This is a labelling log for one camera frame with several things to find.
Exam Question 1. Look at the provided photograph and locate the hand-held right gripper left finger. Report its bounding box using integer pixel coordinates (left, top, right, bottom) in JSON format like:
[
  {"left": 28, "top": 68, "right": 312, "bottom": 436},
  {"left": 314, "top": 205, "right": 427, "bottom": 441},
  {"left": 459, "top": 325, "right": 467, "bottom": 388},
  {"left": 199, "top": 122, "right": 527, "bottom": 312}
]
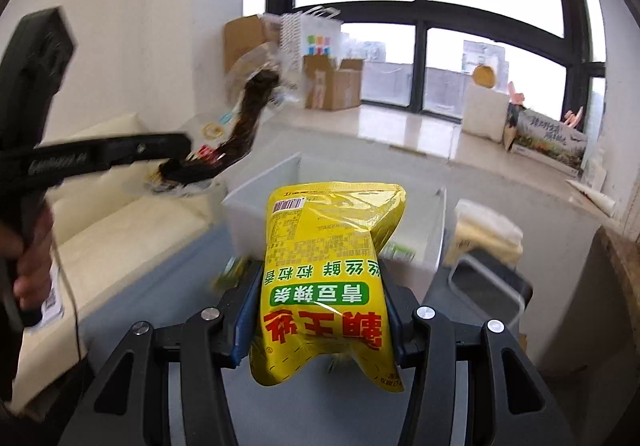
[{"left": 57, "top": 271, "right": 263, "bottom": 446}]

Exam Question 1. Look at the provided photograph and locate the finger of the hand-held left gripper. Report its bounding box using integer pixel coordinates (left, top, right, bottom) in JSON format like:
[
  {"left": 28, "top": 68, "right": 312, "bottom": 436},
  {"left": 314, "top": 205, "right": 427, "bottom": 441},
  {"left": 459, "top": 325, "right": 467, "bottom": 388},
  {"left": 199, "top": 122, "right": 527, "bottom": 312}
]
[{"left": 102, "top": 131, "right": 193, "bottom": 172}]

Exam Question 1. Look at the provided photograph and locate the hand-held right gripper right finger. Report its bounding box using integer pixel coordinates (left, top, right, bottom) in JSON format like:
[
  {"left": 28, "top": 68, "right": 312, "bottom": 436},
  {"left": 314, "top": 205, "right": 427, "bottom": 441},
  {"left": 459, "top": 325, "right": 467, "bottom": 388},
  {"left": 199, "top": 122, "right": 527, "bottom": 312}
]
[{"left": 380, "top": 276, "right": 581, "bottom": 446}]

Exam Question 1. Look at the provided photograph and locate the green snack packet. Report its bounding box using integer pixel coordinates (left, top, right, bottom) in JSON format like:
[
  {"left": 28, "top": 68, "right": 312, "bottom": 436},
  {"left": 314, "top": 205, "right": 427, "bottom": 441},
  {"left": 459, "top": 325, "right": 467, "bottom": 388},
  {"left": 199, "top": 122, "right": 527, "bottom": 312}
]
[{"left": 212, "top": 256, "right": 261, "bottom": 294}]

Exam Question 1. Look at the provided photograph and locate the white storage box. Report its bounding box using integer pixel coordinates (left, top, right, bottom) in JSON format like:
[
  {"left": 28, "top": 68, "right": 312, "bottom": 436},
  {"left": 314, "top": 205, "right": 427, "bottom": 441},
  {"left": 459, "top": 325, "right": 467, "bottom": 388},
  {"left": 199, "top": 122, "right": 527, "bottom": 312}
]
[{"left": 221, "top": 151, "right": 447, "bottom": 277}]

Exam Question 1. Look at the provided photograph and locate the yellow snack bag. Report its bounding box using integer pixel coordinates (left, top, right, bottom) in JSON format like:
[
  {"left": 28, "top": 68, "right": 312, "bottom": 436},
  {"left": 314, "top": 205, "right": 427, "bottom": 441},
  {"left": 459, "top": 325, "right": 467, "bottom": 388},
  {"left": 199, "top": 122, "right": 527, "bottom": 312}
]
[{"left": 248, "top": 181, "right": 407, "bottom": 394}]

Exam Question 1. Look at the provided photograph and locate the clear packet of dark snack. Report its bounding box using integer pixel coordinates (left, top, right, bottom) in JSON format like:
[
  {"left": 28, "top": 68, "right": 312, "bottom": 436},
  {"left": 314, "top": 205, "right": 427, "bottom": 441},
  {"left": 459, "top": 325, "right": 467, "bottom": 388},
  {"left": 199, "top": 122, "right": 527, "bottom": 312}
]
[{"left": 142, "top": 46, "right": 301, "bottom": 197}]

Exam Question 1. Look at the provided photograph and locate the person's left hand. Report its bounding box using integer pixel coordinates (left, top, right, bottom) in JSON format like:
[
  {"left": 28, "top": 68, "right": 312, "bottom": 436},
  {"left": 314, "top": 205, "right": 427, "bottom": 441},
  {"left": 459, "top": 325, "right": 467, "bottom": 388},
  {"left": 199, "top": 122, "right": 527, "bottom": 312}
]
[{"left": 0, "top": 206, "right": 56, "bottom": 312}]

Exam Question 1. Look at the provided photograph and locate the cream sofa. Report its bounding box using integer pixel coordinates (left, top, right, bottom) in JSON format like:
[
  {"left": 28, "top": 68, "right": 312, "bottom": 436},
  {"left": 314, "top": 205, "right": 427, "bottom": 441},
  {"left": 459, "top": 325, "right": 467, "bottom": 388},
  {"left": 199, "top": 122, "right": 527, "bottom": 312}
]
[{"left": 10, "top": 113, "right": 231, "bottom": 417}]

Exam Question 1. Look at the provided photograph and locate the cream cushion in plastic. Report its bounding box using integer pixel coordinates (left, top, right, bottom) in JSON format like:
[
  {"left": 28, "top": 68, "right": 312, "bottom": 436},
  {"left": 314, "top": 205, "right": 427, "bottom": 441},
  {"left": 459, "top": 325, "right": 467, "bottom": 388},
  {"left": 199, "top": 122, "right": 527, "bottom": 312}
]
[{"left": 445, "top": 199, "right": 525, "bottom": 267}]

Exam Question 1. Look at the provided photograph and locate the tall cardboard box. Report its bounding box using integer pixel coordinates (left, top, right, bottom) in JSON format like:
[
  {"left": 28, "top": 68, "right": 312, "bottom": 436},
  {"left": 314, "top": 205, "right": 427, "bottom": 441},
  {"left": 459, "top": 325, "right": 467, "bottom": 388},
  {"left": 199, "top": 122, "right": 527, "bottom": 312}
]
[{"left": 223, "top": 15, "right": 268, "bottom": 74}]

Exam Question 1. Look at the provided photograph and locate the open cardboard box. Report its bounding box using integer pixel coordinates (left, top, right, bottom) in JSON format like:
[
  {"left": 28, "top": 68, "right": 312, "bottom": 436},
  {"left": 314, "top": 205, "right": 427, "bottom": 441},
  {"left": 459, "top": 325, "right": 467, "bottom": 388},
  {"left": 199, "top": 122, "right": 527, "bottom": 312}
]
[{"left": 302, "top": 55, "right": 365, "bottom": 111}]

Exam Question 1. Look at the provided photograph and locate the white dotted paper bag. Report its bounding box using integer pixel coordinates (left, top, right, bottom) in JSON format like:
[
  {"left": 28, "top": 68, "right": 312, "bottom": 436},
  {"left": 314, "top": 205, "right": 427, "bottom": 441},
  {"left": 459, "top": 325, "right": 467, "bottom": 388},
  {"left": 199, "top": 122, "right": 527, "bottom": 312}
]
[{"left": 280, "top": 11, "right": 346, "bottom": 72}]

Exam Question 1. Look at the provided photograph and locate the white foam box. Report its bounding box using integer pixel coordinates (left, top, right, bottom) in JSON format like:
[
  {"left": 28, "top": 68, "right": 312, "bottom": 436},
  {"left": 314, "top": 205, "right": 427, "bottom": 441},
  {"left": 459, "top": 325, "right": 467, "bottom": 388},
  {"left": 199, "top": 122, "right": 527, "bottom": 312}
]
[{"left": 461, "top": 85, "right": 513, "bottom": 142}]

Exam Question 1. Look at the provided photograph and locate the white paper sheet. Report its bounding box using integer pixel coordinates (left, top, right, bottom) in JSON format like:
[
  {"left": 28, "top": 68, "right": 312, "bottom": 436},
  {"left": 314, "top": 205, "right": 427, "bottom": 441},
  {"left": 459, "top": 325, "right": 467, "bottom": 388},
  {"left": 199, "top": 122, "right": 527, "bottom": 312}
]
[{"left": 565, "top": 179, "right": 618, "bottom": 217}]

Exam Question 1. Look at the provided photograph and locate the small cartoon figure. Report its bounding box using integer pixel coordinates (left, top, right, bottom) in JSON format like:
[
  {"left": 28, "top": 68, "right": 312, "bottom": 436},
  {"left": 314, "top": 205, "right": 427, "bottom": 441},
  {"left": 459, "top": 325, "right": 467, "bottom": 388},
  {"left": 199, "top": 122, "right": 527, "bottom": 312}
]
[{"left": 505, "top": 81, "right": 528, "bottom": 152}]

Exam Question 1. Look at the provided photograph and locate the printed flat box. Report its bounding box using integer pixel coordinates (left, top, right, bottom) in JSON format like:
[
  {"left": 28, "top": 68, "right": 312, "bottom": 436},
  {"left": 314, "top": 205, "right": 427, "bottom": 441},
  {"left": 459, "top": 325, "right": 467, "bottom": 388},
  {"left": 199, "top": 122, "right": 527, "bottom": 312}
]
[{"left": 512, "top": 109, "right": 590, "bottom": 177}]

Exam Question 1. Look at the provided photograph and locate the round orange disc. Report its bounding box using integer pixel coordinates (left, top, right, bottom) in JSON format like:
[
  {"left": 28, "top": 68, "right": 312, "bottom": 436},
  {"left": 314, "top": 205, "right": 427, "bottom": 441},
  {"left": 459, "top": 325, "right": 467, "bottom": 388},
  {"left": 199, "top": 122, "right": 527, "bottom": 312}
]
[{"left": 472, "top": 65, "right": 497, "bottom": 88}]

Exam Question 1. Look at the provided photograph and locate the black chair with white frame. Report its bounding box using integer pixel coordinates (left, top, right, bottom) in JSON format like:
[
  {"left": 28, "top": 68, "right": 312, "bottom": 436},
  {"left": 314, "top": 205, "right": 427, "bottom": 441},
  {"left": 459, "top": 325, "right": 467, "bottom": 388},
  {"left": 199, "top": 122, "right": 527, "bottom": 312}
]
[{"left": 447, "top": 249, "right": 533, "bottom": 327}]

